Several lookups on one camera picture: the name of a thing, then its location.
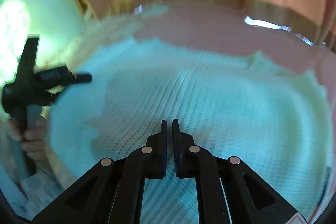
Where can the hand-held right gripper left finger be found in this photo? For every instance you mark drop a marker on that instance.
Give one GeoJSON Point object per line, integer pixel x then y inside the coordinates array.
{"type": "Point", "coordinates": [161, 161]}

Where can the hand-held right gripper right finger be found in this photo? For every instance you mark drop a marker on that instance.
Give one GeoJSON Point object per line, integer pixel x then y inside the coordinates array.
{"type": "Point", "coordinates": [181, 161]}

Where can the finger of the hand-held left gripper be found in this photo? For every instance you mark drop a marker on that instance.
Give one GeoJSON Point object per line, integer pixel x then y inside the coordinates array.
{"type": "Point", "coordinates": [30, 56]}
{"type": "Point", "coordinates": [80, 78]}

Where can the white red navy knit sweater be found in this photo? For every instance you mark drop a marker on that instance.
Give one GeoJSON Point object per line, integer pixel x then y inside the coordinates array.
{"type": "Point", "coordinates": [210, 98]}

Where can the person's left hand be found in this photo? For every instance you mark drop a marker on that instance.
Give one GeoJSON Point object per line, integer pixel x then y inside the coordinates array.
{"type": "Point", "coordinates": [35, 141]}

